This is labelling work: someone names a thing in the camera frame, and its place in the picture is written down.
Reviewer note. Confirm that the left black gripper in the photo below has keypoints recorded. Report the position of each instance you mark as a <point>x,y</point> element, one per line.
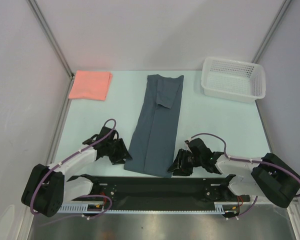
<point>122,152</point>

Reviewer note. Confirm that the white plastic perforated basket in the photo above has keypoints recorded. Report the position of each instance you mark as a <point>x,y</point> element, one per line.
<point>233,80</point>

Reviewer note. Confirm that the folded pink t shirt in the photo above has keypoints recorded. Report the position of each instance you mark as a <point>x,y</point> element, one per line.
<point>91,85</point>

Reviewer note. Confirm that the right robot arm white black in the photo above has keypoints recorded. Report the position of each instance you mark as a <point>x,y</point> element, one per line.
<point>266,176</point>

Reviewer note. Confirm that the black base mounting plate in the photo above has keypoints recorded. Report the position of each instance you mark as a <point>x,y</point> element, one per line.
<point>161,194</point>

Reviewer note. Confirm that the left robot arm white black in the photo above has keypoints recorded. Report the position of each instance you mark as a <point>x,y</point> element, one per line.
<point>51,186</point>

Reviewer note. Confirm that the left aluminium frame post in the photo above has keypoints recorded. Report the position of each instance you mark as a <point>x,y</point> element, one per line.
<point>38,14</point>

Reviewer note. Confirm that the aluminium frame post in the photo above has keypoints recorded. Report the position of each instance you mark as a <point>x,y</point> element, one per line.
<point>38,14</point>
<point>279,17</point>

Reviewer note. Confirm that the right aluminium frame post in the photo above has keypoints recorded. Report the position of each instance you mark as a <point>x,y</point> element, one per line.
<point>279,17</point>

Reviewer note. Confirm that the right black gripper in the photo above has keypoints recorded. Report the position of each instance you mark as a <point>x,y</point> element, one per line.
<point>185,160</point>

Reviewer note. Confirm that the blue-grey t shirt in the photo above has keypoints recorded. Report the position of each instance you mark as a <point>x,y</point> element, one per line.
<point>152,146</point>

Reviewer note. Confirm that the white slotted cable duct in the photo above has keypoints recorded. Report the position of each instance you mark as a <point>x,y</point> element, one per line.
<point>82,208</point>

